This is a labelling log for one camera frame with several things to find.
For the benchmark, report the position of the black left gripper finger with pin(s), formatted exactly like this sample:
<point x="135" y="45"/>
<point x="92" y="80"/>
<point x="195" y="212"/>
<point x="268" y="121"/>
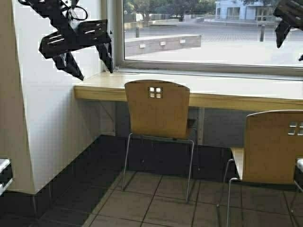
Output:
<point x="67" y="63"/>
<point x="105" y="54"/>

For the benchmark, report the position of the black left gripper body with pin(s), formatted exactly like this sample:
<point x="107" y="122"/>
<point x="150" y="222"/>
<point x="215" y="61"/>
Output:
<point x="85" y="34"/>

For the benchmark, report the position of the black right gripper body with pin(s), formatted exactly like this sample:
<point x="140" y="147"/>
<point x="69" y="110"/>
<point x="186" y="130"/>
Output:
<point x="290" y="11"/>

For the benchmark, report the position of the wooden chair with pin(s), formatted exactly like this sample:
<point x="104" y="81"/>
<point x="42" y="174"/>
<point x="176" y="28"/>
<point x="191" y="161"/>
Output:
<point x="273" y="143"/>
<point x="159" y="110"/>

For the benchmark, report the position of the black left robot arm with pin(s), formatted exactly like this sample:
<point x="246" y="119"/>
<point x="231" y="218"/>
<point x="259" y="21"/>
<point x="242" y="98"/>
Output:
<point x="61" y="15"/>

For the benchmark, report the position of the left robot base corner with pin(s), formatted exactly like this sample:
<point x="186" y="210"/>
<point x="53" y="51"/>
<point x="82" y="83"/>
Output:
<point x="6" y="175"/>

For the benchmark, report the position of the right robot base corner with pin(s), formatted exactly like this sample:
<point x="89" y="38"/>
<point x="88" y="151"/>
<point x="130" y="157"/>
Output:
<point x="298" y="175"/>

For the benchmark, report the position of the dark bollard outside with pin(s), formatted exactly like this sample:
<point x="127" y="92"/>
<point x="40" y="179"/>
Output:
<point x="262" y="33"/>

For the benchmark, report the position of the concrete bench outside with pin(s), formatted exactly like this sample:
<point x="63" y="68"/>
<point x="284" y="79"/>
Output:
<point x="150" y="44"/>

